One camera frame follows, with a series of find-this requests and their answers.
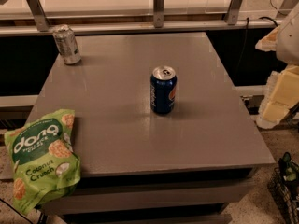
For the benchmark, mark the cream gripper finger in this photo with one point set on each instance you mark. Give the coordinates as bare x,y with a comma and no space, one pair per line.
269,42
280,96

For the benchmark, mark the blue pepsi can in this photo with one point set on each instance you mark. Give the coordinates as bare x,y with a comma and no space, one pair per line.
163,82

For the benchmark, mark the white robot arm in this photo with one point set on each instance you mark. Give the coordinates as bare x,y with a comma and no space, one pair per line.
288,39

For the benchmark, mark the silver soda can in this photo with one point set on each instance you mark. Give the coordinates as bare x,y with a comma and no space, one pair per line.
66,43

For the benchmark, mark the green rice chip bag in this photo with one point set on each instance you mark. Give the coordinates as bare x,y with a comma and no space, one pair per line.
44,166

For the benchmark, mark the grey drawer cabinet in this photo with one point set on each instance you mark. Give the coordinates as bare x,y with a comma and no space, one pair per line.
155,199

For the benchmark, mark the right metal rail bracket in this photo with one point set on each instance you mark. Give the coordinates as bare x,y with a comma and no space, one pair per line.
231,17

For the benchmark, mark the metal rail bracket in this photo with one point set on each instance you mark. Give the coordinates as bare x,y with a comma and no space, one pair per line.
39,16
231,17
158,13

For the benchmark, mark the black wire basket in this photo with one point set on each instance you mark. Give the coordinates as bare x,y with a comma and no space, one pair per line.
284,188

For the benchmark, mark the middle metal rail bracket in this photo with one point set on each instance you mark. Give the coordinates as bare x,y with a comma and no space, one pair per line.
158,13

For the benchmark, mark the left metal rail bracket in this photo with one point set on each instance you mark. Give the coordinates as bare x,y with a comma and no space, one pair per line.
39,16

